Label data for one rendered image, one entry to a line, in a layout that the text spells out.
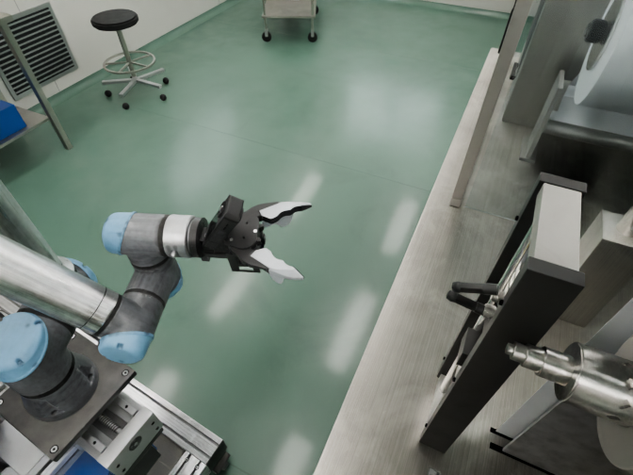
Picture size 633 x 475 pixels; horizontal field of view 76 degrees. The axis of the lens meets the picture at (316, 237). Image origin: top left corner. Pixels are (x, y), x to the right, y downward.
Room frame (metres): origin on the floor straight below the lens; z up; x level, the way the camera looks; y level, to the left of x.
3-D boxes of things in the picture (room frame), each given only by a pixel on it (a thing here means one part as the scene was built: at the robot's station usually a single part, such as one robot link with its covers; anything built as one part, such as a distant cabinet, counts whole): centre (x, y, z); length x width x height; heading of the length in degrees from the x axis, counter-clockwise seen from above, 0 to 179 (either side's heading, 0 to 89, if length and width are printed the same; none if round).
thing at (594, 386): (0.17, -0.29, 1.33); 0.06 x 0.06 x 0.06; 65
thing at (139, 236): (0.48, 0.31, 1.21); 0.11 x 0.08 x 0.09; 86
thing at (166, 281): (0.47, 0.31, 1.12); 0.11 x 0.08 x 0.11; 176
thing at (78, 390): (0.37, 0.58, 0.87); 0.15 x 0.15 x 0.10
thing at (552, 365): (0.19, -0.23, 1.33); 0.06 x 0.03 x 0.03; 65
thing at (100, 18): (3.27, 1.51, 0.31); 0.55 x 0.53 x 0.62; 155
